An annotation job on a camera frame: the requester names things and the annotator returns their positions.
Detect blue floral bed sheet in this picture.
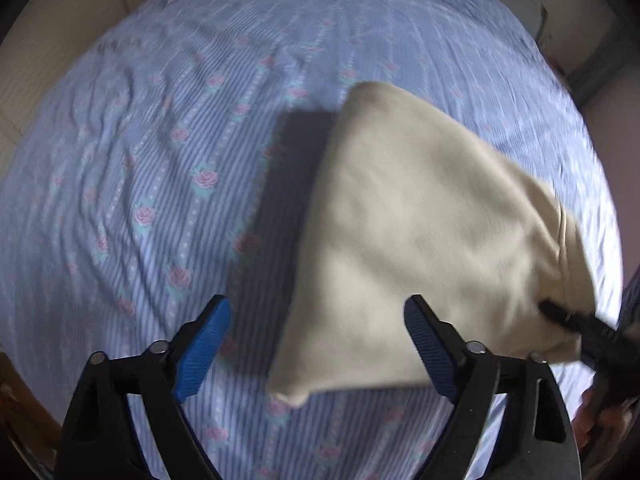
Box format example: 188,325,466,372
1,0,622,479

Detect cream pants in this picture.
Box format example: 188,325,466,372
267,81,596,406

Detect right hand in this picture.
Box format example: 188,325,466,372
572,388,632,451

